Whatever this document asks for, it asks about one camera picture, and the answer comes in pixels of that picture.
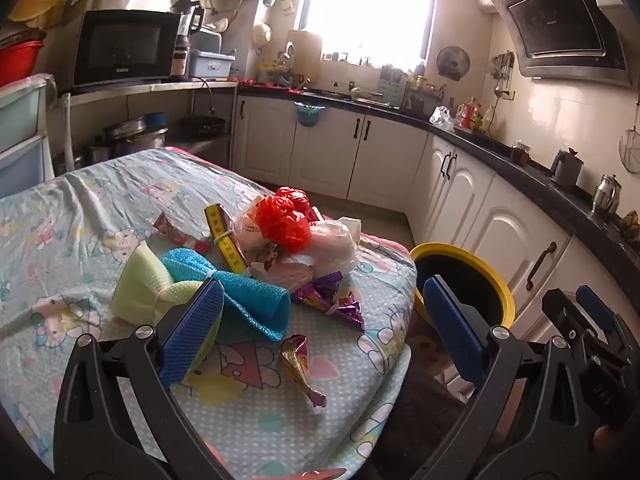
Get clear plastic bag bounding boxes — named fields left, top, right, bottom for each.
left=430, top=106, right=456, bottom=131

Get red cloth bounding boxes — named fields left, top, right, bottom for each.
left=239, top=79, right=301, bottom=92

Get bright kitchen window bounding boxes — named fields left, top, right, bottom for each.
left=299, top=0, right=440, bottom=61

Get grey metal kettle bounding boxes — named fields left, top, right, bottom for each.
left=550, top=148, right=585, bottom=191

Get blue hanging basket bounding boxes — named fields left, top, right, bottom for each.
left=295, top=102, right=323, bottom=130

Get metal shelf rack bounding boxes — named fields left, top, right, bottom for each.
left=55, top=80, right=240, bottom=171

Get dark wall fan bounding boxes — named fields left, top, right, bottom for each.
left=436, top=46, right=471, bottom=81

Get black microwave oven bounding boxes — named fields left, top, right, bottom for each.
left=70, top=9, right=182, bottom=92

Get person's right hand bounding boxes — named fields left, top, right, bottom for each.
left=592, top=425, right=619, bottom=461

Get light green sponge cloth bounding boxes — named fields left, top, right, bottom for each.
left=110, top=240, right=223, bottom=366

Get red plastic basin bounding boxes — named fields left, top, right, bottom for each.
left=0, top=30, right=47, bottom=88

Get white round container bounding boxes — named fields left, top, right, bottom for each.
left=251, top=22, right=273, bottom=50

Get blue mesh cloth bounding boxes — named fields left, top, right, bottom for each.
left=161, top=247, right=292, bottom=343

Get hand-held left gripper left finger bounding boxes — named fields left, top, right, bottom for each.
left=52, top=277, right=231, bottom=480

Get steel teapot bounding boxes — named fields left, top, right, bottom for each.
left=593, top=174, right=622, bottom=218

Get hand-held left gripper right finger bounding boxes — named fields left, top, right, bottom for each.
left=410, top=276, right=596, bottom=480

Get hanging kitchen utensils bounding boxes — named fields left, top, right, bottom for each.
left=490, top=50, right=516, bottom=98

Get blue plastic dish tub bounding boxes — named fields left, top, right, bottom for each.
left=190, top=30, right=236, bottom=81

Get wire strainer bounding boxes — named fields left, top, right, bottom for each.
left=618, top=127, right=640, bottom=175

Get red brown snack wrapper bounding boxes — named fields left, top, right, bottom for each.
left=152, top=211, right=213, bottom=255

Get beige cutting board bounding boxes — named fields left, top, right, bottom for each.
left=286, top=30, right=322, bottom=86

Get red plastic bag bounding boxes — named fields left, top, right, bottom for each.
left=254, top=186, right=313, bottom=255

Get black range hood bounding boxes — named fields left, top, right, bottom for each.
left=485, top=0, right=632, bottom=88

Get printed cartoon blanket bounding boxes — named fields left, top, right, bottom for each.
left=0, top=147, right=418, bottom=480

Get gold purple foil wrapper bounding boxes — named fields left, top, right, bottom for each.
left=279, top=334, right=328, bottom=416

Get white kitchen cabinets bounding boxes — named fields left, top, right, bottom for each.
left=232, top=91, right=640, bottom=361

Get white printed plastic bag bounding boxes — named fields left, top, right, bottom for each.
left=231, top=202, right=281, bottom=271

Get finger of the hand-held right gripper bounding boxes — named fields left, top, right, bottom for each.
left=542, top=288, right=601, bottom=361
left=575, top=285, right=633, bottom=356

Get yellow measuring tape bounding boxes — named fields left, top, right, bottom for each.
left=204, top=203, right=246, bottom=276

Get trash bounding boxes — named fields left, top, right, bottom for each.
left=300, top=216, right=363, bottom=281

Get yellow black waste bin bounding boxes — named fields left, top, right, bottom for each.
left=409, top=242, right=517, bottom=343

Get black blender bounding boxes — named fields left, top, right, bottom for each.
left=172, top=2, right=206, bottom=78

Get black frying pan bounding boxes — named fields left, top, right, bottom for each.
left=179, top=116, right=227, bottom=138

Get green knife rack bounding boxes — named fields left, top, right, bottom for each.
left=378, top=65, right=408, bottom=106

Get black kitchen countertop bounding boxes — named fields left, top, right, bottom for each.
left=237, top=82, right=640, bottom=281

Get steel cooking pots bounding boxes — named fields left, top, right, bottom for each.
left=102, top=115, right=168, bottom=158

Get plastic drawer unit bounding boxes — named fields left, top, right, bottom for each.
left=0, top=74, right=56, bottom=200

